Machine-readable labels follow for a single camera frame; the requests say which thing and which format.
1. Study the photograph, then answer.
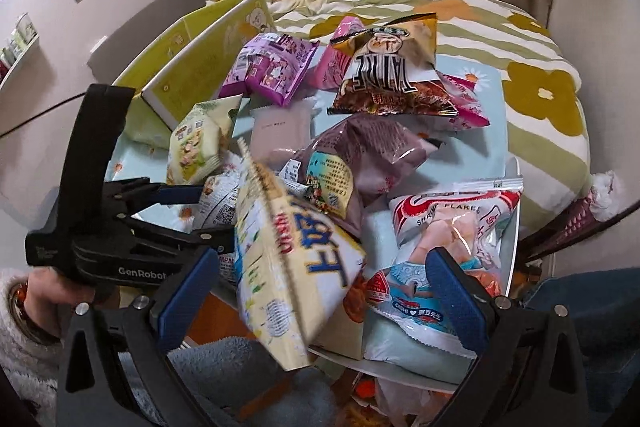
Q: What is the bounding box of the green white snack packet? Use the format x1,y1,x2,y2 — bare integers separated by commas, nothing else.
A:
166,94,244,186

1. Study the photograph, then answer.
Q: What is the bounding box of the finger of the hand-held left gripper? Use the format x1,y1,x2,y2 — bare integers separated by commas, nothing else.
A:
127,217,237,254
102,176,211,219

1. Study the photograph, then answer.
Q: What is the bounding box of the white wall shelf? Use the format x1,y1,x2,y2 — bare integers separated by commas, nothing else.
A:
0,12,42,88

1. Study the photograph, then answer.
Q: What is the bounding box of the white printed snack packet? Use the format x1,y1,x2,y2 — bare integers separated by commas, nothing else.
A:
192,152,246,233

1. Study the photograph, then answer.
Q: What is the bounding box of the red white shrimp chip bag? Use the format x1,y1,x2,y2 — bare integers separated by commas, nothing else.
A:
365,177,525,360

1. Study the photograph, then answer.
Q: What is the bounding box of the grey headboard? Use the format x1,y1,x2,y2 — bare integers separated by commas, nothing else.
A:
87,0,219,80

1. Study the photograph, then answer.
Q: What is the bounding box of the white printed mug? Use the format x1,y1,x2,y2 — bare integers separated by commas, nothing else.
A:
15,13,39,40

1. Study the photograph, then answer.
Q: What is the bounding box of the yellow white snack bag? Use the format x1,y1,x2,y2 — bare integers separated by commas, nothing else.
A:
234,139,368,373

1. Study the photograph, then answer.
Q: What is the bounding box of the maroon patterned cloth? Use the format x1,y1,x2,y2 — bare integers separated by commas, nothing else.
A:
517,184,640,264

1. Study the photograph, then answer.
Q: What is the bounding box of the mauve snack bag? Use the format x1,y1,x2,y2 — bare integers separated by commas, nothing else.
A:
287,114,446,240

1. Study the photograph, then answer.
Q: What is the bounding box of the person's jeans leg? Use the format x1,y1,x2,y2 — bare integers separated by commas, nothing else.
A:
520,272,640,388

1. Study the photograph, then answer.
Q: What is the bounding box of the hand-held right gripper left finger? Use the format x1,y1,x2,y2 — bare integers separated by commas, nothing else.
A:
56,247,221,427

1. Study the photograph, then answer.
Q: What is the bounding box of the clear plastic bag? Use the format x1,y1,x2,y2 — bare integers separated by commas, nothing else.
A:
350,372,466,427

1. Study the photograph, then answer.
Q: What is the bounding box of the person's left forearm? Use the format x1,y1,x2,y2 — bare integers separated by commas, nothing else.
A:
0,269,68,427

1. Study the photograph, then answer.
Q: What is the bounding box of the brown gold chip bag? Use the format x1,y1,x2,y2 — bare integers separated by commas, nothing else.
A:
327,13,461,118

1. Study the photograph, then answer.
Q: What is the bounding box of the person's left hand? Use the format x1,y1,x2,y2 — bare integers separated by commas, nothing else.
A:
24,266,98,344

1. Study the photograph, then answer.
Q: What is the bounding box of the cream orange snack packet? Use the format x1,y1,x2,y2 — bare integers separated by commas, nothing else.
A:
310,274,372,360

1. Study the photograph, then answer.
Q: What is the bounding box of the pale pink square packet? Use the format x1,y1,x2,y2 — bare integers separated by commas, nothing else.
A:
247,99,316,170

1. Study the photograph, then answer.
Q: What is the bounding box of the brown beaded bracelet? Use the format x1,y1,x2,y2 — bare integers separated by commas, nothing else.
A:
7,281,57,348

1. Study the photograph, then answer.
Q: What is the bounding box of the purple snack packet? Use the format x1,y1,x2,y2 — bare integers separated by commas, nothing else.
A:
217,32,321,108

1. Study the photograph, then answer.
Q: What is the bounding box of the yellow green storage box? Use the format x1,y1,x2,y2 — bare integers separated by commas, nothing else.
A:
110,0,278,142

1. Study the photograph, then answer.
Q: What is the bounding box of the white fluffy cloth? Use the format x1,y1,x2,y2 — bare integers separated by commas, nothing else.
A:
590,169,624,218

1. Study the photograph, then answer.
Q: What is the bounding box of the floral striped blanket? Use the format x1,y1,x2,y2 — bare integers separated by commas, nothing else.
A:
205,0,593,228

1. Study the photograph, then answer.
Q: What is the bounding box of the grey blue fleece cloth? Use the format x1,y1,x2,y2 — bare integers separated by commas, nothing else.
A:
120,334,361,427

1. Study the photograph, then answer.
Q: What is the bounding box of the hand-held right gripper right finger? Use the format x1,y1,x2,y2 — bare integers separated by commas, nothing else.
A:
424,247,592,427

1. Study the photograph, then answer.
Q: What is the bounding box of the pink strawberry candy packet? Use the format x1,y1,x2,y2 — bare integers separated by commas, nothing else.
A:
307,14,371,92

